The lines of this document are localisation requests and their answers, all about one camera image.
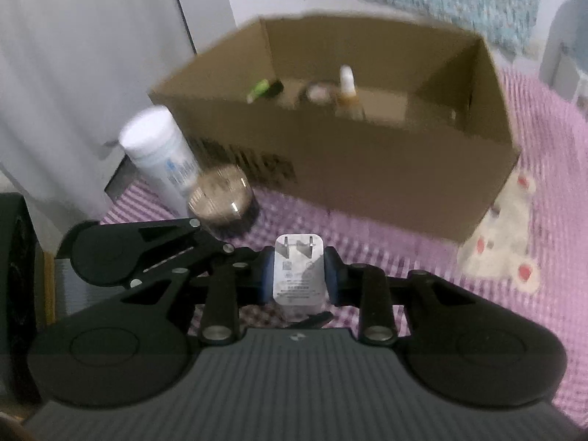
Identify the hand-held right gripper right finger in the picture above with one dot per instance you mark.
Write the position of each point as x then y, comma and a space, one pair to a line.
334, 280

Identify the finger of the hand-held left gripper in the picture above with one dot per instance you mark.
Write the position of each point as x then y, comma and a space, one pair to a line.
206, 241

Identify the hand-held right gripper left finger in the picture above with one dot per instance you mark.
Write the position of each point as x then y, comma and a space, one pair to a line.
270, 280

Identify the white charger plug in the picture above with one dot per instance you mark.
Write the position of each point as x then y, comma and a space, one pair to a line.
298, 280

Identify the brown cardboard box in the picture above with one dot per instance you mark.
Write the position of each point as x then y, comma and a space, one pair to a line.
367, 170

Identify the dark jar with clear lid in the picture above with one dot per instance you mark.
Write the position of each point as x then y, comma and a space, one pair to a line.
225, 202

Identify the purple striped blanket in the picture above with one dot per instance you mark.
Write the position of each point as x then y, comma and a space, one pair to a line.
413, 257

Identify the black appliance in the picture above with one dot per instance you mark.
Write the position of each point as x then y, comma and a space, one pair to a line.
18, 294

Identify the white plastic bottle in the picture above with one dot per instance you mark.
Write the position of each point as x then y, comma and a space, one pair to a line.
151, 147

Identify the green black tube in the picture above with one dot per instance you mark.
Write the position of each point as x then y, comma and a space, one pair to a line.
259, 89

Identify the brown dropper bottle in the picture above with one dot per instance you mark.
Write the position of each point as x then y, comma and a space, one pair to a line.
349, 99

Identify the small round jar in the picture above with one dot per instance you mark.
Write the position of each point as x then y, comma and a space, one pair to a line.
319, 93

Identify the white plastic furniture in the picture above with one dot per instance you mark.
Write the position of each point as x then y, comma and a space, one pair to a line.
567, 46

